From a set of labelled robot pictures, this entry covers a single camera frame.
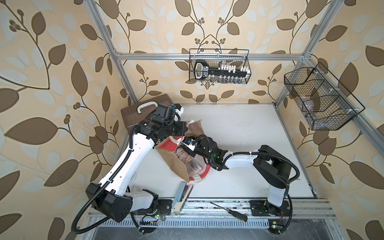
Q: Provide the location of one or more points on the back black wire basket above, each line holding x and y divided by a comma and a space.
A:
237, 57

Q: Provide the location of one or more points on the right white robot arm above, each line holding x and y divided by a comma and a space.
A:
276, 169

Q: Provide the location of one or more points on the black socket set holder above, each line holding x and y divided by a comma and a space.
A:
202, 70

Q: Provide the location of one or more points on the folding fans in bag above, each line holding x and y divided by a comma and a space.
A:
194, 165

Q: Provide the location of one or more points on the black handled screwdriver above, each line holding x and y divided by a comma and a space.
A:
233, 213

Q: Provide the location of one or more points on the brown toolbox with white handle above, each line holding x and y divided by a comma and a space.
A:
135, 113

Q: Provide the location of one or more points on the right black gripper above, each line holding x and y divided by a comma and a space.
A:
189, 150

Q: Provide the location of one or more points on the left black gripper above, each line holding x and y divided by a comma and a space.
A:
181, 131

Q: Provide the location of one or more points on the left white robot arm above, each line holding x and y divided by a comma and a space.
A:
110, 196

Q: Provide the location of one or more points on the black wire basket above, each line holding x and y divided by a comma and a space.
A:
325, 102
237, 57

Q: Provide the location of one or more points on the right black wire basket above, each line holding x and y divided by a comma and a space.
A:
325, 102

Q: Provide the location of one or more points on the grey stapler tool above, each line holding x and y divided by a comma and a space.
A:
181, 197

